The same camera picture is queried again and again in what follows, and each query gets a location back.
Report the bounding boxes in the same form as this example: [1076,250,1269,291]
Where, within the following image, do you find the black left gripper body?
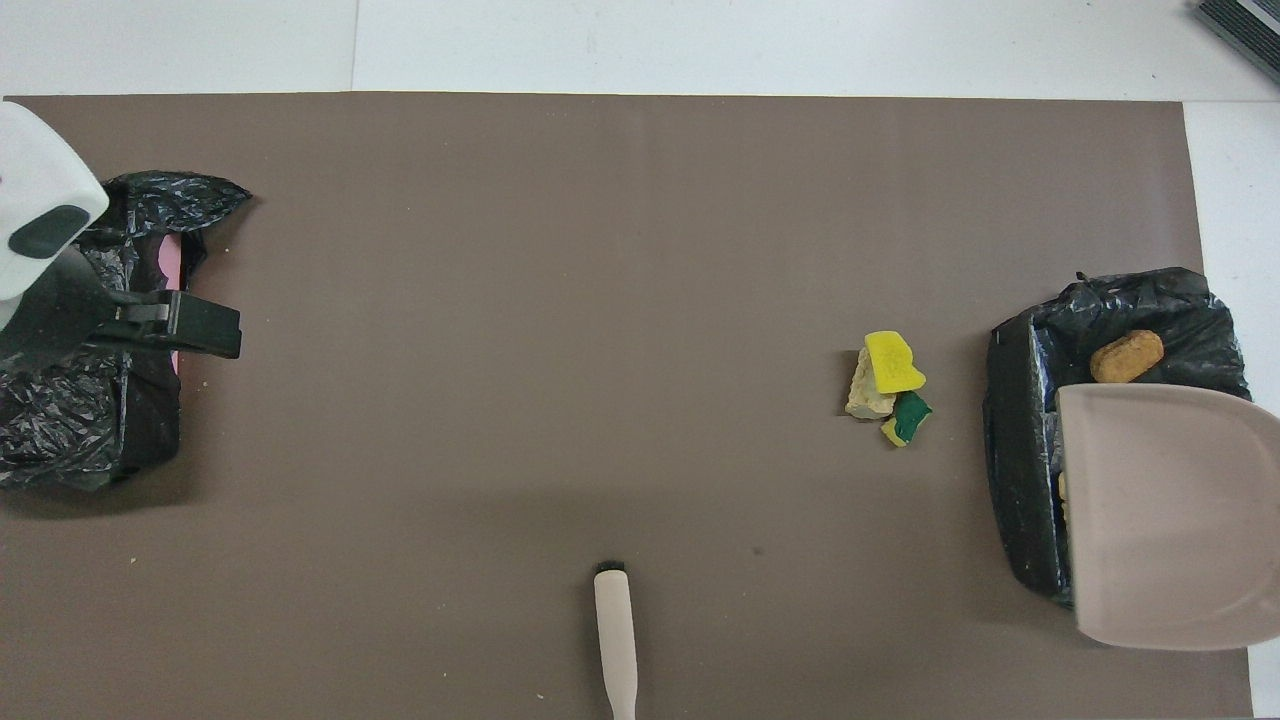
[0,245,116,376]

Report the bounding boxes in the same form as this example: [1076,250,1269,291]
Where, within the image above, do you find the beige hand brush black bristles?
[593,561,639,720]

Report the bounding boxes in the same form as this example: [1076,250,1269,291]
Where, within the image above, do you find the pale beige sponge chunk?
[845,347,898,421]

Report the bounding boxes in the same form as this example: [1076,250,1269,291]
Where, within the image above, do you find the yellow sponge piece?
[864,330,927,395]

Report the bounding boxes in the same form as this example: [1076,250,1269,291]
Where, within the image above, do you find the green and yellow sponge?
[880,390,934,448]

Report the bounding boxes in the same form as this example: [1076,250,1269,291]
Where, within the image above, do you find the brown sponge chunk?
[1089,329,1166,385]

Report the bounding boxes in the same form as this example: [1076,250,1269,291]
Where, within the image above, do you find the beige plastic dustpan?
[1057,383,1280,652]

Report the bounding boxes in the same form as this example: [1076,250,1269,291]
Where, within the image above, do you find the pink plastic bin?
[157,236,187,376]

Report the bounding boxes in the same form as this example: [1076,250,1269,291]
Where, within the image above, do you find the black bag over pink bin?
[0,170,254,492]

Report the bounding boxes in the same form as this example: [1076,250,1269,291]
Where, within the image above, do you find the black bag lined bin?
[983,266,1253,609]

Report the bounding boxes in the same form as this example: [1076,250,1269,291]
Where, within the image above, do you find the brown table mat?
[0,93,1253,720]

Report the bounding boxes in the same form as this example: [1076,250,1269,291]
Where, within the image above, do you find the grey ribbed device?
[1193,0,1280,86]

